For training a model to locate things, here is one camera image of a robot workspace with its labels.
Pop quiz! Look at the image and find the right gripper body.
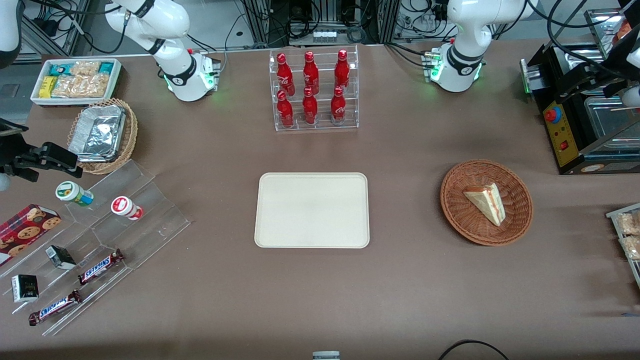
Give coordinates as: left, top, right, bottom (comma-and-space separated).
0, 119, 27, 194

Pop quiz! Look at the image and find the triangular sandwich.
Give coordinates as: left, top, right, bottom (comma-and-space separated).
462, 182, 507, 227

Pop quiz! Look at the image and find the steel tray with food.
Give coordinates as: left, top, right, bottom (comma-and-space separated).
584, 7, 632, 57

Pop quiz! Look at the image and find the aluminium foil tray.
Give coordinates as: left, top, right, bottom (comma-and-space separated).
68, 105, 127, 163

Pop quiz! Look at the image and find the light wicker basket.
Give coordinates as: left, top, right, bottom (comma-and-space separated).
67, 97, 139, 176

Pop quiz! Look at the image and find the grey tray with snack bags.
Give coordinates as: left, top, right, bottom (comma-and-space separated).
605, 202, 640, 290

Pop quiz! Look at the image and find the brown wicker basket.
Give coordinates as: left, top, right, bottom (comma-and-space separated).
440, 159, 534, 247

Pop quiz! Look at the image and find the cream rectangular tray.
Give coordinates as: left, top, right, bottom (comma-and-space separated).
254, 172, 371, 249

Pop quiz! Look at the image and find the green lid yogurt cup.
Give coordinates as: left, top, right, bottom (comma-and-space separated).
55, 181, 95, 207

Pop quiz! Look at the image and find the red plaid cookie box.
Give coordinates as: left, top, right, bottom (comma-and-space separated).
0, 203, 62, 267

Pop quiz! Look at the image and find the black machine with yellow panel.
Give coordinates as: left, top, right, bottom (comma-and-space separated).
519, 42, 640, 176

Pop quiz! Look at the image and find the white snack bin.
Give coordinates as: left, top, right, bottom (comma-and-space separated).
30, 58, 123, 107

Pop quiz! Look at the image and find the clear cracker bag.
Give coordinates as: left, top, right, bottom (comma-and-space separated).
80, 74, 111, 98
70, 60, 102, 77
51, 75, 83, 99

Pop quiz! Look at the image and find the red lid yogurt cup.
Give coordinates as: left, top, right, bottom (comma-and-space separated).
110, 196, 144, 221

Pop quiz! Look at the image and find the small black carton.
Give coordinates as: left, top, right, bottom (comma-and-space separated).
45, 245, 77, 271

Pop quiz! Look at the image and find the black and white carton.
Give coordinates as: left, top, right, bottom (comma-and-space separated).
11, 274, 40, 304

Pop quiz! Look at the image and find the clear acrylic step shelf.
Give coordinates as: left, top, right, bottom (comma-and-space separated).
0, 159, 192, 337

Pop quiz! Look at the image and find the Snickers bar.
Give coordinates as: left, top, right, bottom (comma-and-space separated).
27, 289, 83, 327
77, 248, 126, 286

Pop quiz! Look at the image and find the clear snack bag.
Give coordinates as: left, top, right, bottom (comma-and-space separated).
615, 212, 640, 237
619, 235, 640, 261

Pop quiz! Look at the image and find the red cola bottle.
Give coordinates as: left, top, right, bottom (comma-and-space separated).
276, 90, 295, 128
302, 87, 319, 126
330, 86, 347, 124
276, 52, 296, 97
302, 51, 320, 94
334, 49, 351, 92

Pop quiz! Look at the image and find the clear acrylic bottle rack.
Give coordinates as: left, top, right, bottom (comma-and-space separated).
269, 44, 360, 132

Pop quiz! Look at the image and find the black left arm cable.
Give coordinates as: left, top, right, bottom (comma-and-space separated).
546, 0, 623, 76

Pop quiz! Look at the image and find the aluminium profile frame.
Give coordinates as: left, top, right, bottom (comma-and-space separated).
252, 0, 401, 46

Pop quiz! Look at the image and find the black cable on table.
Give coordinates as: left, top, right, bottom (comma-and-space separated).
438, 339, 510, 360

